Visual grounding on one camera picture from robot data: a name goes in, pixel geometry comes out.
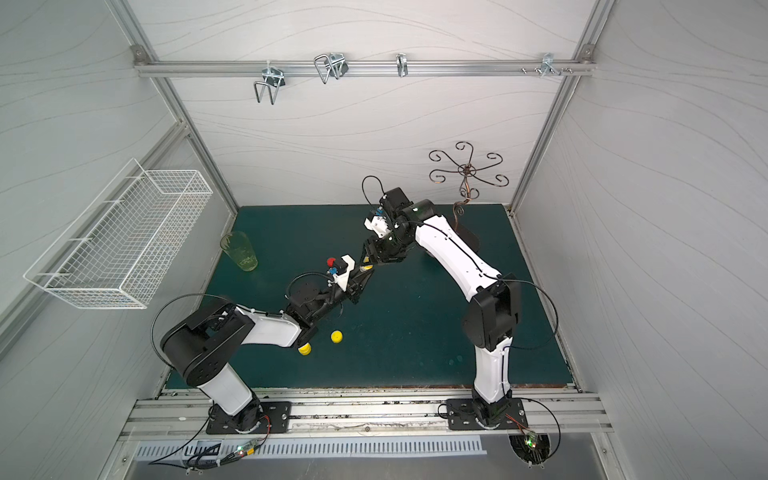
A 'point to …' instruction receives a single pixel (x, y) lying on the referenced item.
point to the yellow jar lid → (336, 336)
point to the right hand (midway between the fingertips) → (369, 261)
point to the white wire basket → (108, 252)
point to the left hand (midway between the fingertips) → (370, 267)
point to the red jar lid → (331, 261)
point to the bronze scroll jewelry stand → (467, 192)
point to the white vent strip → (308, 446)
